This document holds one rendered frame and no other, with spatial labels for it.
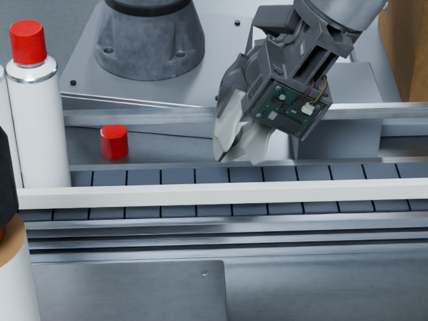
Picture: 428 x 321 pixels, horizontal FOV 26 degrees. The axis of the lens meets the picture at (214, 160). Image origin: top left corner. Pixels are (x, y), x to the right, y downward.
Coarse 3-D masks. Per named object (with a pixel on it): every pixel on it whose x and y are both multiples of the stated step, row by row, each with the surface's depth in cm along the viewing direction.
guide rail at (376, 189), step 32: (32, 192) 96; (64, 192) 96; (96, 192) 97; (128, 192) 97; (160, 192) 97; (192, 192) 97; (224, 192) 97; (256, 192) 97; (288, 192) 97; (320, 192) 98; (352, 192) 98; (384, 192) 98; (416, 192) 98
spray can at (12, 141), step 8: (0, 64) 92; (0, 72) 91; (0, 80) 91; (0, 88) 91; (0, 96) 92; (8, 96) 94; (0, 104) 92; (8, 104) 94; (0, 112) 92; (8, 112) 94; (0, 120) 93; (8, 120) 94; (8, 128) 94; (8, 136) 95; (16, 144) 97; (16, 152) 97; (16, 160) 97; (16, 168) 98; (16, 176) 98; (16, 184) 98
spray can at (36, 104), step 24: (24, 24) 90; (24, 48) 89; (24, 72) 91; (48, 72) 91; (24, 96) 92; (48, 96) 92; (24, 120) 94; (48, 120) 94; (24, 144) 96; (48, 144) 96; (24, 168) 98; (48, 168) 97
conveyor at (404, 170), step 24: (192, 168) 106; (216, 168) 106; (240, 168) 106; (264, 168) 106; (288, 168) 106; (312, 168) 106; (336, 168) 106; (360, 168) 106; (384, 168) 106; (408, 168) 106; (24, 216) 99; (48, 216) 99; (72, 216) 99; (96, 216) 99; (120, 216) 99; (144, 216) 99; (168, 216) 99; (192, 216) 99; (216, 216) 99
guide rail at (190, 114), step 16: (64, 112) 100; (80, 112) 100; (96, 112) 100; (112, 112) 100; (128, 112) 100; (144, 112) 100; (160, 112) 100; (176, 112) 100; (192, 112) 100; (208, 112) 100; (336, 112) 101; (352, 112) 101; (368, 112) 101; (384, 112) 101; (400, 112) 101; (416, 112) 101
